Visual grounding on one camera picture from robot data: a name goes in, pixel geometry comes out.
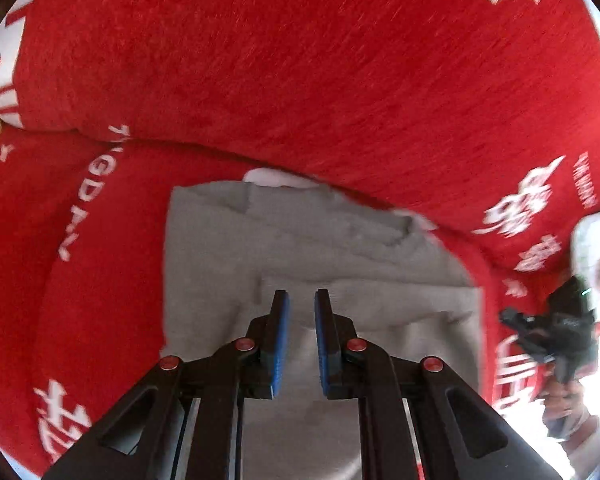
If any person's right hand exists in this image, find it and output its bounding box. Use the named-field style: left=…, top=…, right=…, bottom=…
left=541, top=377, right=600, bottom=442

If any white and green printed cloth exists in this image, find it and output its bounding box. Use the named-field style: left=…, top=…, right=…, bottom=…
left=569, top=206, right=600, bottom=322

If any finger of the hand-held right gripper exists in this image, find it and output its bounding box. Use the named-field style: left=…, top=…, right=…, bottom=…
left=519, top=337, right=557, bottom=364
left=499, top=308, right=548, bottom=342

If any red printed bolster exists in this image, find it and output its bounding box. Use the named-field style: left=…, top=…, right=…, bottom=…
left=0, top=0, right=600, bottom=286

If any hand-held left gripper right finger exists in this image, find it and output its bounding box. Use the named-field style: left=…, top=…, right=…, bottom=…
left=314, top=288, right=564, bottom=480

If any grey knit sweater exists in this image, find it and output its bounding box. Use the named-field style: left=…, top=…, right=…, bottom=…
left=161, top=180, right=484, bottom=480

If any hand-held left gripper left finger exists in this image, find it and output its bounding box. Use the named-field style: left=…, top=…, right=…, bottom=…
left=42, top=289, right=292, bottom=480

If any red printed blanket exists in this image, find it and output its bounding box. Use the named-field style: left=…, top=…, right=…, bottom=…
left=0, top=127, right=600, bottom=478

